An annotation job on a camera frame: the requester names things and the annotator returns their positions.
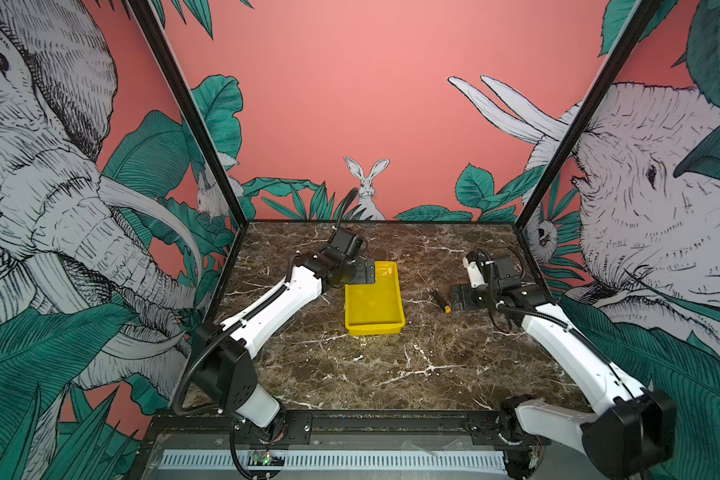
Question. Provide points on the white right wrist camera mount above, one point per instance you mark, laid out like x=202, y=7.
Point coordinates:
x=471, y=263

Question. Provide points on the black corner post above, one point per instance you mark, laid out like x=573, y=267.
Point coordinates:
x=152, y=31
x=636, y=23

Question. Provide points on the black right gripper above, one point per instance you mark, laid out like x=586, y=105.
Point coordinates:
x=467, y=303

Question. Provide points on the black front mounting rail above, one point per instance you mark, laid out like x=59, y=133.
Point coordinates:
x=299, y=426

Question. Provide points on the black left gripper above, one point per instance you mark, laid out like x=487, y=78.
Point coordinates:
x=361, y=276

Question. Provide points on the white perforated cable tray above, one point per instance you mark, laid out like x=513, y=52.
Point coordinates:
x=303, y=460

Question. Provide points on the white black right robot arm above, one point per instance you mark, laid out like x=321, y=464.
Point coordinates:
x=629, y=429

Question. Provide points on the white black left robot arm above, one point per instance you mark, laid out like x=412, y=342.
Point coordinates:
x=220, y=375

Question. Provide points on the black right corner post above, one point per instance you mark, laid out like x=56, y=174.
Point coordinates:
x=636, y=23

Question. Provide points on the yellow plastic bin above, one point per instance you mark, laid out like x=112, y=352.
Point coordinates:
x=375, y=309

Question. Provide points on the black left corner post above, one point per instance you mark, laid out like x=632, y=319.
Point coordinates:
x=152, y=31

